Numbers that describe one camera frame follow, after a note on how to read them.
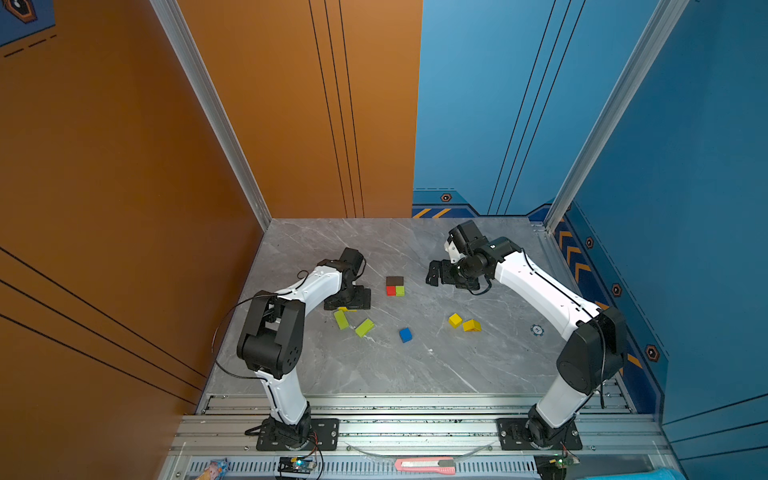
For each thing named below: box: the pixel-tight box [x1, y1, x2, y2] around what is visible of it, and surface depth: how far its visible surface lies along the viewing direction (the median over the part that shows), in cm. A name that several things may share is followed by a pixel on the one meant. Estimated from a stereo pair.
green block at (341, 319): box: [334, 310, 349, 330], surface depth 95 cm
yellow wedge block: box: [463, 319, 483, 332], surface depth 93 cm
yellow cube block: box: [448, 313, 463, 329], surface depth 93 cm
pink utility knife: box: [394, 457, 456, 475], surface depth 71 cm
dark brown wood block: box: [386, 276, 404, 286], surface depth 104 cm
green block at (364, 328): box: [354, 318, 375, 338], surface depth 93 cm
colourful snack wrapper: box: [195, 458, 229, 480], surface depth 69 cm
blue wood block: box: [399, 327, 413, 343], surface depth 91 cm
